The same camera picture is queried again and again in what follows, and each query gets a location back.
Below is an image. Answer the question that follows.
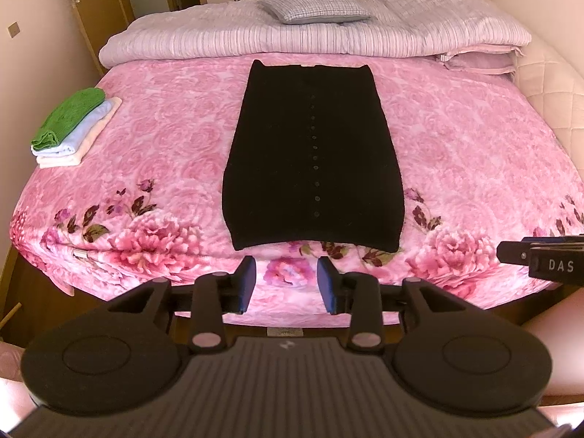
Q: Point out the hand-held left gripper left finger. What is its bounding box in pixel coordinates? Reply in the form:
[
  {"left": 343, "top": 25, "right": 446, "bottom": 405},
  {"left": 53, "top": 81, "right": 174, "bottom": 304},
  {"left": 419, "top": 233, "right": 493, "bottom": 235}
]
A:
[{"left": 106, "top": 255, "right": 257, "bottom": 355}]

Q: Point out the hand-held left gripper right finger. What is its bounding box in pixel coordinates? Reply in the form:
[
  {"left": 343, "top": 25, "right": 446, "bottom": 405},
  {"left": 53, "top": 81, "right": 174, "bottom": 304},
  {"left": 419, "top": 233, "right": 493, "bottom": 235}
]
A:
[{"left": 316, "top": 256, "right": 475, "bottom": 355}]

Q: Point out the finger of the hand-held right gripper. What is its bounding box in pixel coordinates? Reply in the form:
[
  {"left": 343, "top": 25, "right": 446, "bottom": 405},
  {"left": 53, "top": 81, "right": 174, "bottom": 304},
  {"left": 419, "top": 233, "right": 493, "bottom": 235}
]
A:
[{"left": 496, "top": 235, "right": 584, "bottom": 265}]

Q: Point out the black buttoned cardigan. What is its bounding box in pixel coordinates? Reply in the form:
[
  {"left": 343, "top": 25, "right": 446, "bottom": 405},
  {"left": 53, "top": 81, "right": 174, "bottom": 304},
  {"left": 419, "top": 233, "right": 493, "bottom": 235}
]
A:
[{"left": 222, "top": 58, "right": 407, "bottom": 253}]

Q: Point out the pink floral blanket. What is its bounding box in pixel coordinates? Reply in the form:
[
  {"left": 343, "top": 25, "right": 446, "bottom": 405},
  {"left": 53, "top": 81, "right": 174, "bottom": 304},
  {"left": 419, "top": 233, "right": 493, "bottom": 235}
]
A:
[{"left": 9, "top": 52, "right": 584, "bottom": 315}]

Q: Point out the cream quilted bed side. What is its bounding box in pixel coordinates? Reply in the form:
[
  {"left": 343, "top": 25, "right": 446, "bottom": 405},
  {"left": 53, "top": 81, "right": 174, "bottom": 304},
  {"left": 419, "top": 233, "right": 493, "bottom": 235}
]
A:
[{"left": 484, "top": 0, "right": 584, "bottom": 156}]

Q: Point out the pink pillow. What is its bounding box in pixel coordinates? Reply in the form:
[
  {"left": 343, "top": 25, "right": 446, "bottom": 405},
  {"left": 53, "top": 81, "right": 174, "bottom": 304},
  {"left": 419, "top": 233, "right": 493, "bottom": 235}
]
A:
[{"left": 435, "top": 45, "right": 523, "bottom": 76}]

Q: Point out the cream folded towel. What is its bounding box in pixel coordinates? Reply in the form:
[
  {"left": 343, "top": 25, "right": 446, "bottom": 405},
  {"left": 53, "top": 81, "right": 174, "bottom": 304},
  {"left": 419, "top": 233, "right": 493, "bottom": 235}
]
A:
[{"left": 35, "top": 96, "right": 123, "bottom": 169}]

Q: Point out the blue folded towel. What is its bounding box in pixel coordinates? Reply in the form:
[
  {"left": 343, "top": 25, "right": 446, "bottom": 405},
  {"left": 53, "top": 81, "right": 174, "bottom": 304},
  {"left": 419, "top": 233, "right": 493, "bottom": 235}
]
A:
[{"left": 32, "top": 99, "right": 113, "bottom": 156}]

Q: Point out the green folded towel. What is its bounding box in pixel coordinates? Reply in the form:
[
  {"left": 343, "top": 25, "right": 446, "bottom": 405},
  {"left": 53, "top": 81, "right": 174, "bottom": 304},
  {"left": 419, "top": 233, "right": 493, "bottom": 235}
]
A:
[{"left": 31, "top": 88, "right": 107, "bottom": 151}]

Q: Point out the striped lilac quilt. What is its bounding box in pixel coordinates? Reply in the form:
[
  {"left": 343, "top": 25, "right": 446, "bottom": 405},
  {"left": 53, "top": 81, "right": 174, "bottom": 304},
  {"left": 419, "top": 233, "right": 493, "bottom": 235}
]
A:
[{"left": 98, "top": 0, "right": 534, "bottom": 70}]

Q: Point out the grey checked pillow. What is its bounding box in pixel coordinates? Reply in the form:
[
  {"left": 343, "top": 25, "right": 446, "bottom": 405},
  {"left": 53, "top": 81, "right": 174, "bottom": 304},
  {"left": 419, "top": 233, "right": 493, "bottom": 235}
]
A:
[{"left": 259, "top": 0, "right": 372, "bottom": 26}]

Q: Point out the brown wooden door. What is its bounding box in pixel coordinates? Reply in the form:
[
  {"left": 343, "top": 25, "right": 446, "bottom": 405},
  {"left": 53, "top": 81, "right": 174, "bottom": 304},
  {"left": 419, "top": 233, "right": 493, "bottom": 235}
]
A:
[{"left": 61, "top": 0, "right": 135, "bottom": 76}]

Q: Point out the dark wooden bed frame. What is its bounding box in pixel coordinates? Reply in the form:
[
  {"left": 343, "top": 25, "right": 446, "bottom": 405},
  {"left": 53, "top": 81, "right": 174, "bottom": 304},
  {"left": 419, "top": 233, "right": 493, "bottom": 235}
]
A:
[{"left": 0, "top": 244, "right": 564, "bottom": 345}]

